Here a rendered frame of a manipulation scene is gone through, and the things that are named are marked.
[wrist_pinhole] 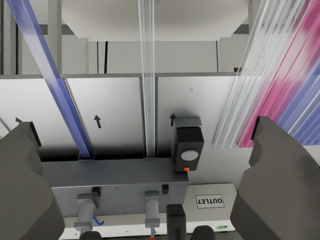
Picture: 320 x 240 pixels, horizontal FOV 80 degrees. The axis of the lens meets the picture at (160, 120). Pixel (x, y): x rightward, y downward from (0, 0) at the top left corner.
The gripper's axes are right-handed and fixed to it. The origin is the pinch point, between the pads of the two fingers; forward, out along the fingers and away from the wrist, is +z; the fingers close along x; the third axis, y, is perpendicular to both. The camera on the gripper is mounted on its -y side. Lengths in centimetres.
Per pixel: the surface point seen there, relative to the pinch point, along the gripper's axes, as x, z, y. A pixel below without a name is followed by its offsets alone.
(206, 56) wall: 58, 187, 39
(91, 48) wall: -57, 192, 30
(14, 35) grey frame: -32, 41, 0
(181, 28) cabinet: 14, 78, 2
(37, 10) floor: -96, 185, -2
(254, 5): 35, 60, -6
